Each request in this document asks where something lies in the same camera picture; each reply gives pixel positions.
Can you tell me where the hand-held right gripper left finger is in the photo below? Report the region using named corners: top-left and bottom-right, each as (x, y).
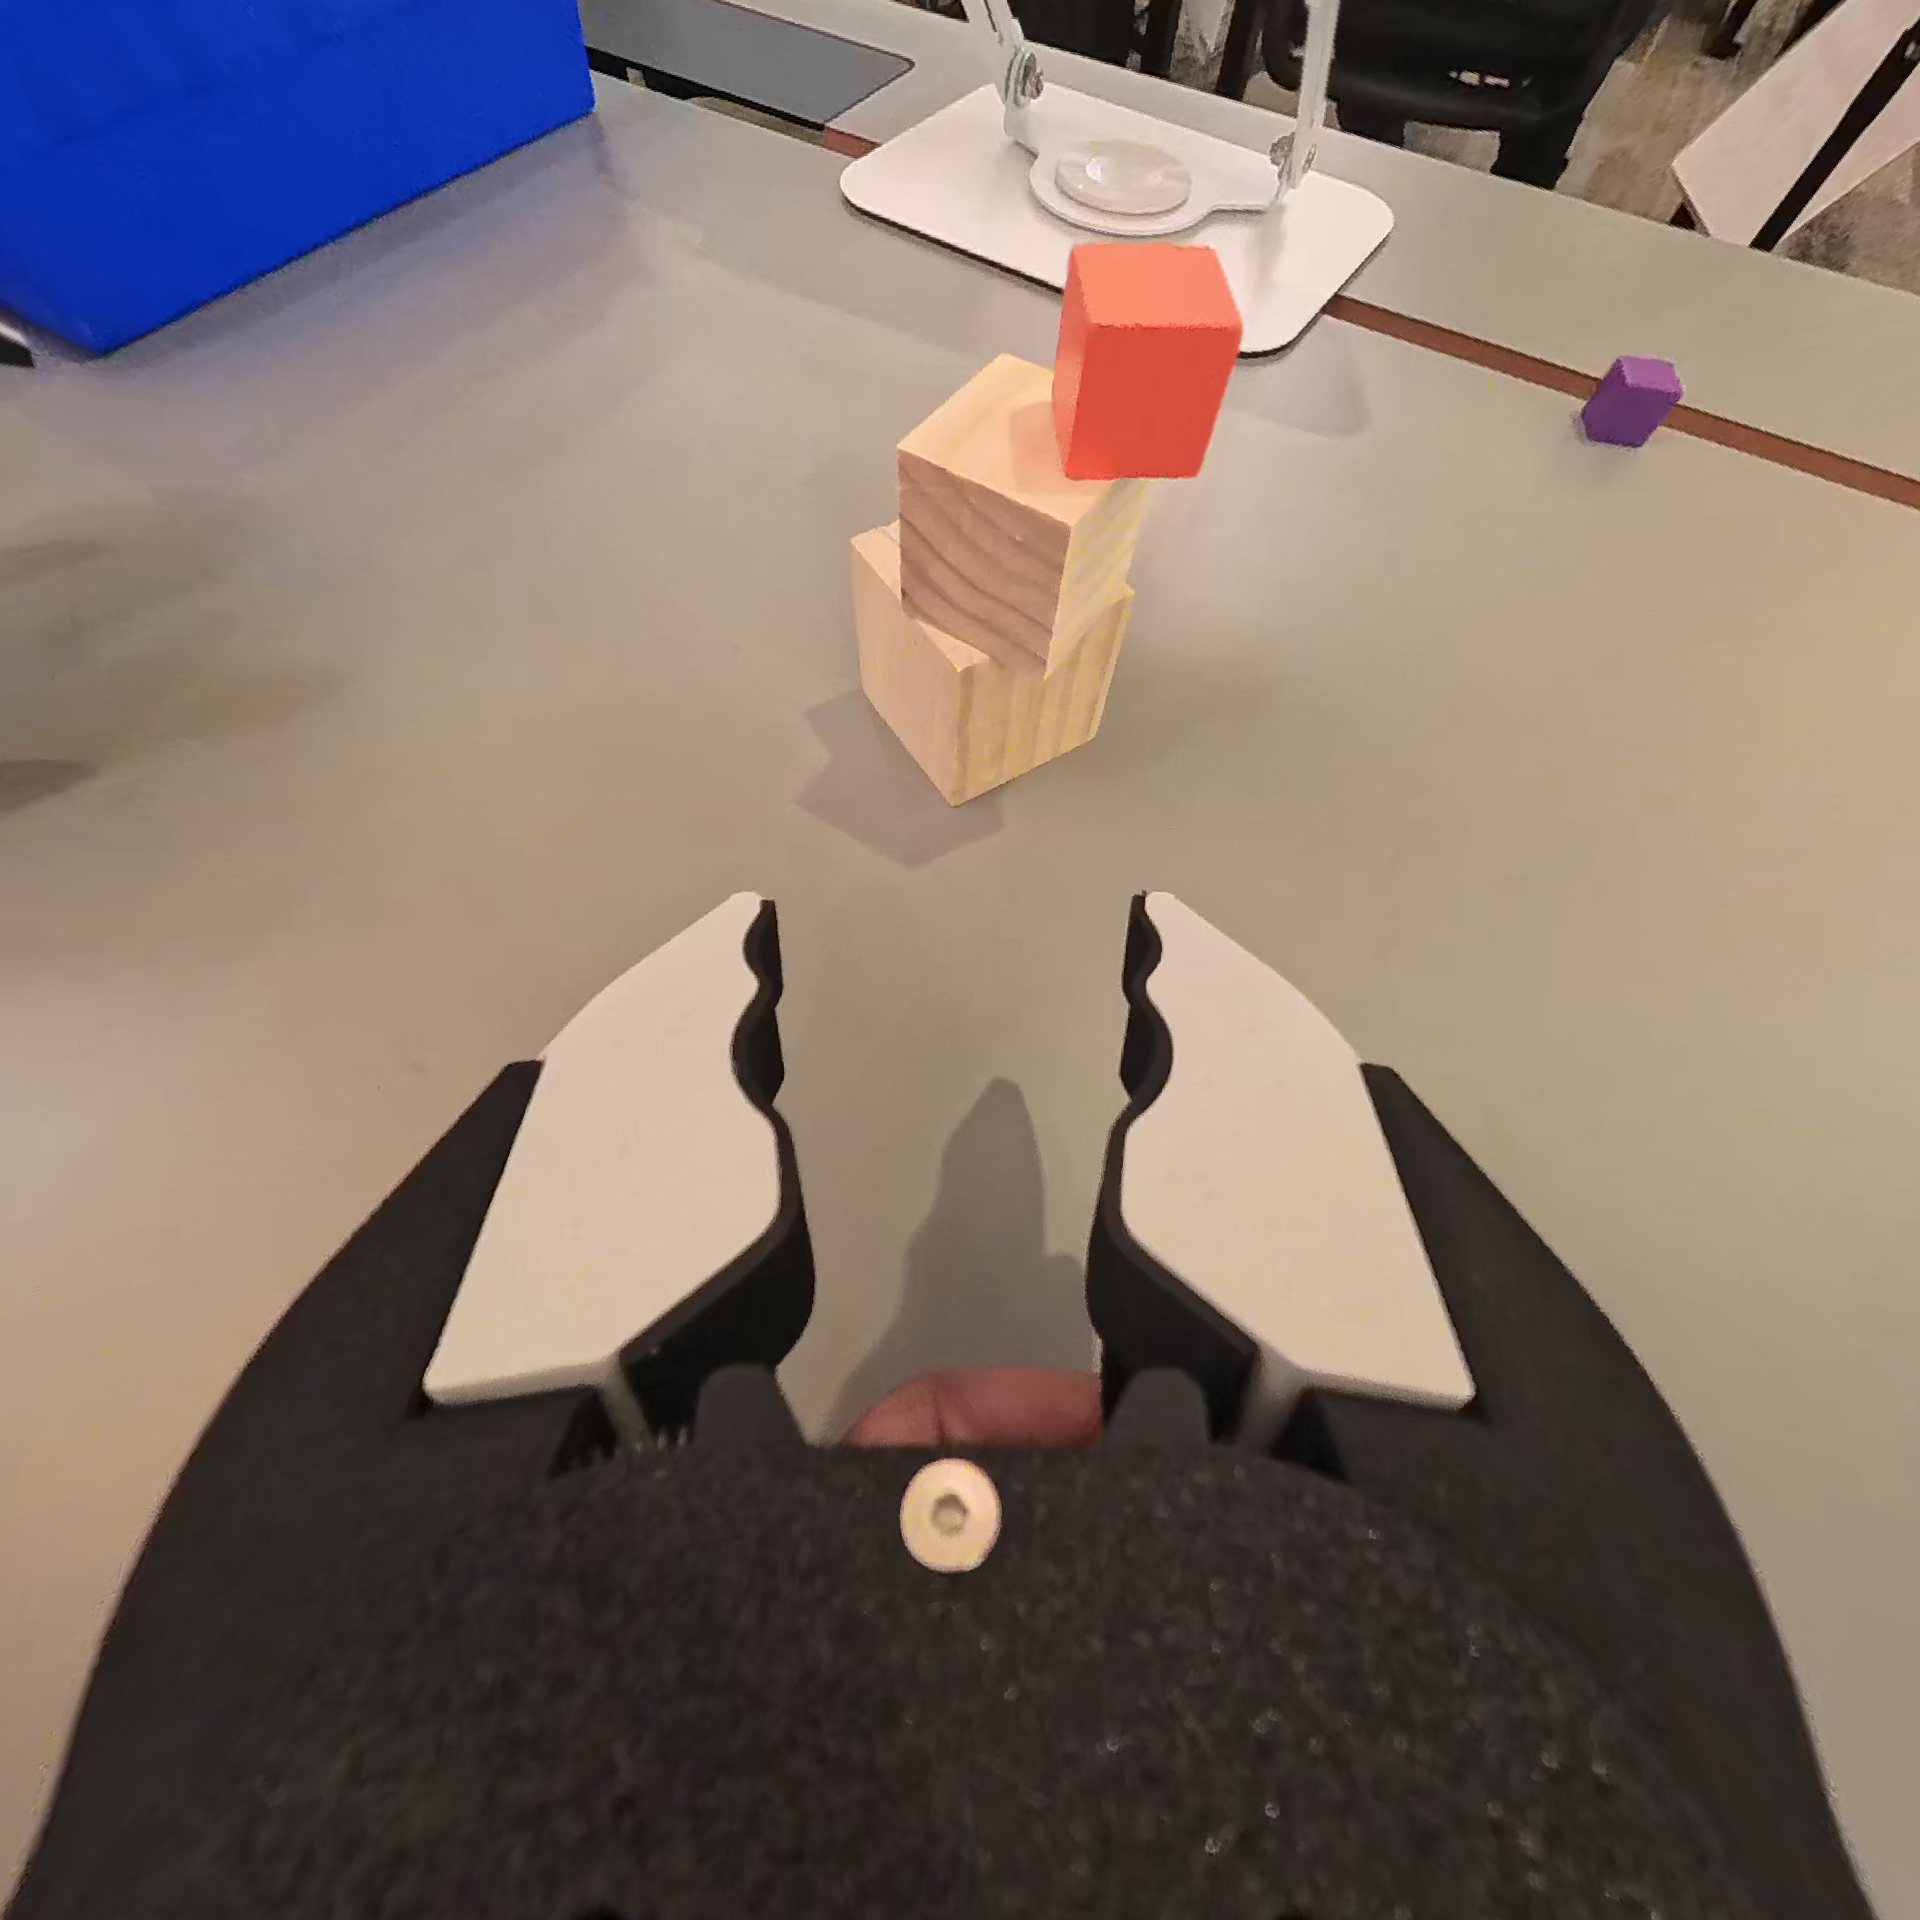
top-left (421, 896), bottom-right (815, 1432)

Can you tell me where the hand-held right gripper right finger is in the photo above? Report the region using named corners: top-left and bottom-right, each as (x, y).
top-left (1091, 893), bottom-right (1478, 1432)

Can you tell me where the large wooden cube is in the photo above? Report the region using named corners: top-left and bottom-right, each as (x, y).
top-left (850, 527), bottom-right (1135, 807)

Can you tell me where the medium wooden cube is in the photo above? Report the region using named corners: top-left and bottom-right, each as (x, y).
top-left (895, 354), bottom-right (1156, 673)

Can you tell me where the red wooden cube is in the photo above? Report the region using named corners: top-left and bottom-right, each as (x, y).
top-left (1054, 245), bottom-right (1243, 483)

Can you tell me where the purple wooden cube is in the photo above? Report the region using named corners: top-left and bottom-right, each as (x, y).
top-left (1581, 354), bottom-right (1685, 448)

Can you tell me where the blue plastic bin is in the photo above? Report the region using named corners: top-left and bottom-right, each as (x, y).
top-left (0, 0), bottom-right (597, 360)

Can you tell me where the white folding stand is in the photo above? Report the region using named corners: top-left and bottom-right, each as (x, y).
top-left (842, 0), bottom-right (1396, 357)

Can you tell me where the black office chair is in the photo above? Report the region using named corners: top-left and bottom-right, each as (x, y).
top-left (1322, 0), bottom-right (1653, 184)

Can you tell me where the white slanted panel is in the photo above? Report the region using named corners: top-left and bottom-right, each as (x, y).
top-left (1671, 0), bottom-right (1920, 249)

